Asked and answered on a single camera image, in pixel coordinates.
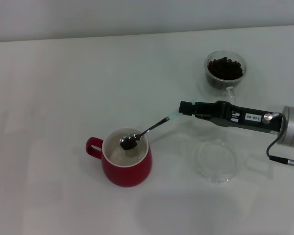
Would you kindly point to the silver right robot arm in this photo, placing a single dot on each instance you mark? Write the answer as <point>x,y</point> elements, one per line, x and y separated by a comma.
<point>292,127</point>

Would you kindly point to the clear glass saucer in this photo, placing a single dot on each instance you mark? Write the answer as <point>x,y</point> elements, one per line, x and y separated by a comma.
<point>216,172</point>

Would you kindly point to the red ceramic mug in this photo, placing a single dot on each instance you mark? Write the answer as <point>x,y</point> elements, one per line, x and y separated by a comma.
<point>127,173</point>

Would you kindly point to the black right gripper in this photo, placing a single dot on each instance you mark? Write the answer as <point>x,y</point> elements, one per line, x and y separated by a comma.
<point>257,122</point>

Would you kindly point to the scooped coffee beans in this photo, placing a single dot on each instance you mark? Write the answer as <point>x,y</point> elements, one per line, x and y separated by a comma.
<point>129,145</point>

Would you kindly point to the coffee beans heap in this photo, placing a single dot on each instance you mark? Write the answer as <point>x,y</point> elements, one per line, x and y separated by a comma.
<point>225,69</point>

